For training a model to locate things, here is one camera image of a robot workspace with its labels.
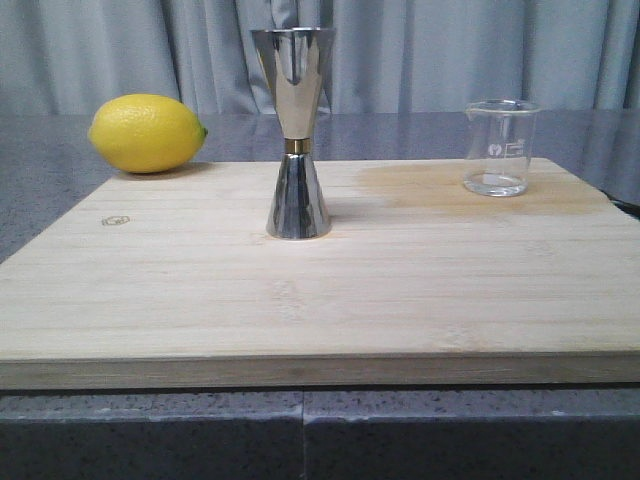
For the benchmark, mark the yellow lemon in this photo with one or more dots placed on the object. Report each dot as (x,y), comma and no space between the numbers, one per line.
(146,133)

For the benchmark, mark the wooden cutting board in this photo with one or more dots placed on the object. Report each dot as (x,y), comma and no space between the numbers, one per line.
(172,281)

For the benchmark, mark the steel jigger measuring cup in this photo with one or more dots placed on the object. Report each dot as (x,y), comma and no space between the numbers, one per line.
(293,62)

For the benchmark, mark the clear glass shaker cup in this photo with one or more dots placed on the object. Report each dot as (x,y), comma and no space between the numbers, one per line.
(500,147)

